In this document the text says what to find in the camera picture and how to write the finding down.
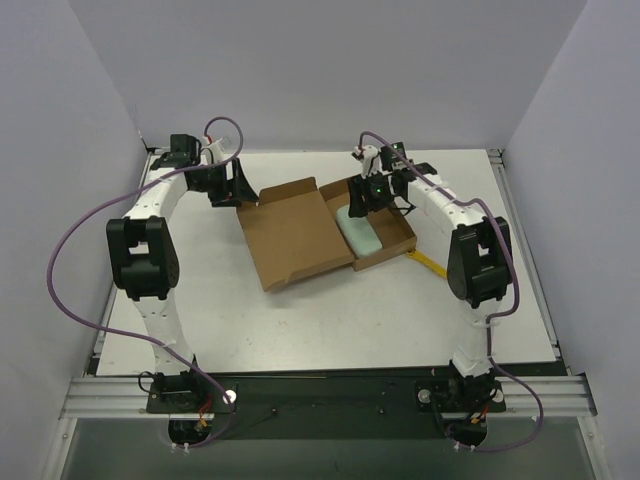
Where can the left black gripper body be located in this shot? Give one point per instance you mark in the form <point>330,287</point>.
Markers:
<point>232,181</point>

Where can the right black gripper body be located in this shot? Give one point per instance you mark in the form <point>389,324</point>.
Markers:
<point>361,190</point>

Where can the light blue zipper pouch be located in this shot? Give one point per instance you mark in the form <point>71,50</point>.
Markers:
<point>358,233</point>

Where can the brown cardboard express box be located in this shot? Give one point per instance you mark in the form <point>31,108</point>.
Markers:
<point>292,233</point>

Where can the yellow utility knife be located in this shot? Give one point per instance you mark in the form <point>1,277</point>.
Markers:
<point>427,262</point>

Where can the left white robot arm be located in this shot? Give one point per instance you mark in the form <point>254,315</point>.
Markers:
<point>144,261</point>

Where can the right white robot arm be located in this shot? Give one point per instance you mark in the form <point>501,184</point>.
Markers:
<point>479,268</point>

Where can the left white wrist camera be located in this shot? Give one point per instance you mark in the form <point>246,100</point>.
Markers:
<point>214,150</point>

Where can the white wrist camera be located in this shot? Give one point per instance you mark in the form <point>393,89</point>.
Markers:
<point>214,150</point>
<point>369,158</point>

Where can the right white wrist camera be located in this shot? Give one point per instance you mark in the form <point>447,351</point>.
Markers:
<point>369,158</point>

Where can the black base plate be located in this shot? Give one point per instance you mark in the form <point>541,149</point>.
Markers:
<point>465,407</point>

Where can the aluminium front rail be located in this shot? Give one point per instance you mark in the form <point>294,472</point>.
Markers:
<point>128,398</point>

